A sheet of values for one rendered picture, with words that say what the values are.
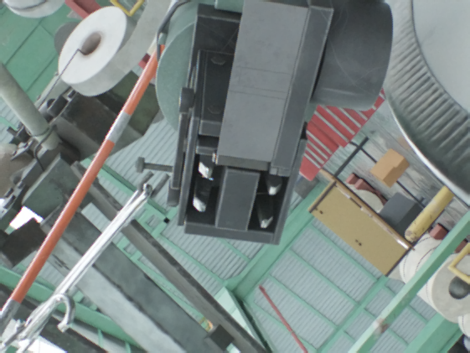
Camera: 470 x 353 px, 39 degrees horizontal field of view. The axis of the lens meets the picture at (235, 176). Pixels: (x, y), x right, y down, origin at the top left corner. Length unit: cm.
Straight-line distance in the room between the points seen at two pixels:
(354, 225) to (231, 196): 1007
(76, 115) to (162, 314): 40
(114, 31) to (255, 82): 78
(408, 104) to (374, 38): 13
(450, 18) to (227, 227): 27
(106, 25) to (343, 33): 82
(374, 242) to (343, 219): 68
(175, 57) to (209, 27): 5
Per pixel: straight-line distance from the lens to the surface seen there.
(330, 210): 1029
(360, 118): 558
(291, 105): 43
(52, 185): 124
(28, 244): 122
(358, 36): 44
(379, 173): 975
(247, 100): 43
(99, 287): 127
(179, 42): 58
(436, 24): 63
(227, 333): 127
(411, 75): 59
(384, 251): 1092
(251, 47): 41
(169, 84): 59
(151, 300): 128
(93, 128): 129
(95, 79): 116
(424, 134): 51
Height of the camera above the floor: 143
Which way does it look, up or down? 2 degrees up
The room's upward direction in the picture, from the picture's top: 140 degrees counter-clockwise
